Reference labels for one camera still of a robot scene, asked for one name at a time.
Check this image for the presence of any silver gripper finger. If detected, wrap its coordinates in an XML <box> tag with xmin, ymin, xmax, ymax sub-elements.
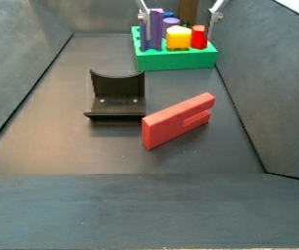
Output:
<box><xmin>135</xmin><ymin>0</ymin><xmax>151</xmax><ymax>40</ymax></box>
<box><xmin>208</xmin><ymin>0</ymin><xmax>228</xmax><ymax>39</ymax></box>

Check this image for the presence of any red double-square block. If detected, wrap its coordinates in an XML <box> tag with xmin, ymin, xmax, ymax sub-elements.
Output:
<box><xmin>143</xmin><ymin>93</ymin><xmax>215</xmax><ymax>149</ymax></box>

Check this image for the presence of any green shape-sorter board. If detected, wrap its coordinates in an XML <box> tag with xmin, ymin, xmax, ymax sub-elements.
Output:
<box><xmin>132</xmin><ymin>26</ymin><xmax>218</xmax><ymax>71</ymax></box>

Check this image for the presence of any blue cylinder block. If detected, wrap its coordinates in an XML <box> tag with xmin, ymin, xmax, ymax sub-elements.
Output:
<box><xmin>164</xmin><ymin>12</ymin><xmax>175</xmax><ymax>18</ymax></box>

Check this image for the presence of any purple cylinder block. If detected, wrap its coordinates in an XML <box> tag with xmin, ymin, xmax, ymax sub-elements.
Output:
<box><xmin>163</xmin><ymin>18</ymin><xmax>180</xmax><ymax>31</ymax></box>

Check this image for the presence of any brown rounded block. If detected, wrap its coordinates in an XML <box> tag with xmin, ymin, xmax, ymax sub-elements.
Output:
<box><xmin>177</xmin><ymin>0</ymin><xmax>199</xmax><ymax>26</ymax></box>

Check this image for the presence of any red hexagon block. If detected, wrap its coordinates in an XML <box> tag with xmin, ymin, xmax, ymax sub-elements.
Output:
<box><xmin>191</xmin><ymin>24</ymin><xmax>208</xmax><ymax>50</ymax></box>

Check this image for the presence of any tall purple arch block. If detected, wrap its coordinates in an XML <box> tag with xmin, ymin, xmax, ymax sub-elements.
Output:
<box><xmin>139</xmin><ymin>8</ymin><xmax>164</xmax><ymax>52</ymax></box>

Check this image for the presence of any black curved holder stand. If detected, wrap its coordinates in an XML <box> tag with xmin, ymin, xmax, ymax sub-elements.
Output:
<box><xmin>84</xmin><ymin>70</ymin><xmax>147</xmax><ymax>119</ymax></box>

